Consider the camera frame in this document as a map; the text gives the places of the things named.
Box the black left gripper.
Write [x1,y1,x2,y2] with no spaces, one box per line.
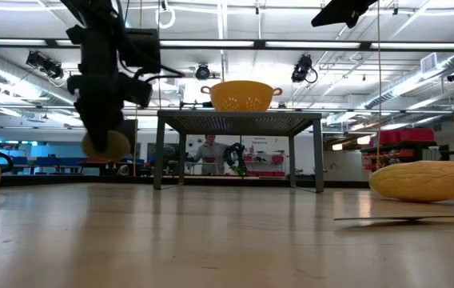
[66,74,154,153]

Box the green mango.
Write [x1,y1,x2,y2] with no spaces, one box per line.
[82,129,131,162]

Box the yellow plastic colander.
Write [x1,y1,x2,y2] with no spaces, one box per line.
[200,80,283,113]

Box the yellow corn cob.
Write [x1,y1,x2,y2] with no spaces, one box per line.
[368,160,454,203]

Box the black overhead light bar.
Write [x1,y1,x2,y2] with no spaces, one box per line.
[0,37,454,52]

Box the person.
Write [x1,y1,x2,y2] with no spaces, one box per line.
[189,134,231,176]

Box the red storage bin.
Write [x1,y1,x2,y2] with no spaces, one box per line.
[400,127,436,146]
[378,128,403,146]

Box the grey perforated metal stand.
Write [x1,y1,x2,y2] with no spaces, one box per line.
[153,110,326,194]

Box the black storage shelf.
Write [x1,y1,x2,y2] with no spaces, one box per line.
[360,139,454,173]

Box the tan hanging cord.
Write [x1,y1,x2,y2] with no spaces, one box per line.
[376,0,383,171]

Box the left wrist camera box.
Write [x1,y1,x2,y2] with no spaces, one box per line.
[124,27,162,74]

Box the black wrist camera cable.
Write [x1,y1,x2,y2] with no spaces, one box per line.
[130,63,185,81]

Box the silver ventilation duct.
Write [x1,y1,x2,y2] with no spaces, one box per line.
[0,55,76,107]
[364,51,454,111]

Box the white cable ring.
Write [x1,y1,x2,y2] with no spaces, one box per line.
[154,6,177,30]

